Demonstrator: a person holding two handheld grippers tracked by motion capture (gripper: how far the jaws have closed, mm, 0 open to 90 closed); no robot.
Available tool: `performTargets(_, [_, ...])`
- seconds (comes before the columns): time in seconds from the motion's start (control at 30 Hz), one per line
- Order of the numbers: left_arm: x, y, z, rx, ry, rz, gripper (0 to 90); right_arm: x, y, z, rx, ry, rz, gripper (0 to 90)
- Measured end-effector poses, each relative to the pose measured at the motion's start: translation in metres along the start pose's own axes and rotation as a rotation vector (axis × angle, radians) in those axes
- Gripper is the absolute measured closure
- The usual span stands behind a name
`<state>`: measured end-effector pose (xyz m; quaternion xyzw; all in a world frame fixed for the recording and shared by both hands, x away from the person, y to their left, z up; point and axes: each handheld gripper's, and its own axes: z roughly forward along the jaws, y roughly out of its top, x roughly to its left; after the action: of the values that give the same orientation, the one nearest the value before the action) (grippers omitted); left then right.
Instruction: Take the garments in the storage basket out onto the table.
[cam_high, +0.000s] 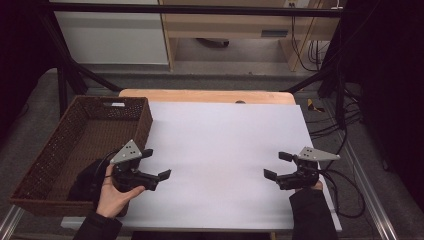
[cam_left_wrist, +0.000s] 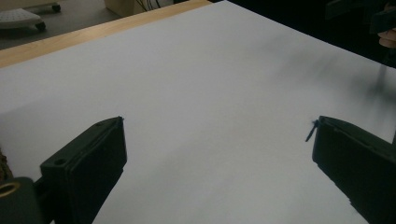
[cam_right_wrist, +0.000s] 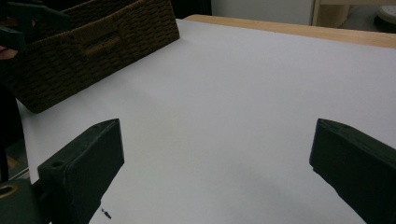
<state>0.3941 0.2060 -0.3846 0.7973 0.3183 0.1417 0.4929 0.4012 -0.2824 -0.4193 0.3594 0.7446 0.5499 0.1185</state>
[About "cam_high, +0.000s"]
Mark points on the aluminium rail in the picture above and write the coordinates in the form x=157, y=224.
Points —
x=9, y=221
x=370, y=190

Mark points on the wooden board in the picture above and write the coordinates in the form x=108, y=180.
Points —
x=206, y=96

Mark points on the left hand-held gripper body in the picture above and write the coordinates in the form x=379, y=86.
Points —
x=127, y=154

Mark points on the white table cover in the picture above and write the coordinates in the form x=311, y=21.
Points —
x=220, y=150

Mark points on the dark cloth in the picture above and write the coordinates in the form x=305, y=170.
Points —
x=85, y=183

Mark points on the black curtain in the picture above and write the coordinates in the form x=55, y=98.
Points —
x=390, y=93
x=20, y=56

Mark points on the brown wicker basket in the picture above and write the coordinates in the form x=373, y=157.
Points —
x=83, y=133

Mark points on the black horizontal frame bar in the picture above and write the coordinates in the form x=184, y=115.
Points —
x=200, y=10

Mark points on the yellow and black tape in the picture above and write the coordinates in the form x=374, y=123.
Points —
x=314, y=106

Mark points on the white cabinet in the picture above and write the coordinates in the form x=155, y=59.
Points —
x=110, y=36

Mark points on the grey label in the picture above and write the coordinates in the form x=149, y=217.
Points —
x=274, y=33

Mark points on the light wooden desk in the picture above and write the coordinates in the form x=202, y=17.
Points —
x=233, y=25

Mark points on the black metal stand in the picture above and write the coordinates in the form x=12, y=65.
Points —
x=66, y=76
x=328, y=76

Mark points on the person's left hand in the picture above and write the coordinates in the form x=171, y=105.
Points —
x=111, y=201

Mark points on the person's right hand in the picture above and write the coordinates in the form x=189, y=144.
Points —
x=319, y=186

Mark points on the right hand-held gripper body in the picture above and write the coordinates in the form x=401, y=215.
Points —
x=305, y=175

